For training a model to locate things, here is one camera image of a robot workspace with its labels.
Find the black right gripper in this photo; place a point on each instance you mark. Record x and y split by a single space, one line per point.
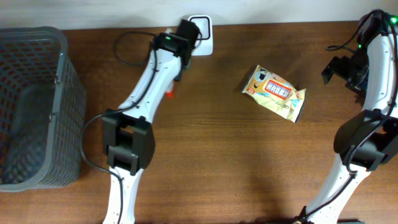
336 66

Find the yellow snack bag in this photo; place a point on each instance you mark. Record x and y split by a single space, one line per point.
275 93

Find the red snack packet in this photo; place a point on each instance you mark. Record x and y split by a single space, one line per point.
170 91

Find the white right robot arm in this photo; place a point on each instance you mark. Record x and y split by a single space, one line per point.
370 138

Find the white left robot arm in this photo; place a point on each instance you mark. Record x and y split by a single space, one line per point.
128 137

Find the grey plastic lattice basket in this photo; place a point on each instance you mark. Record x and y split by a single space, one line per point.
43 105

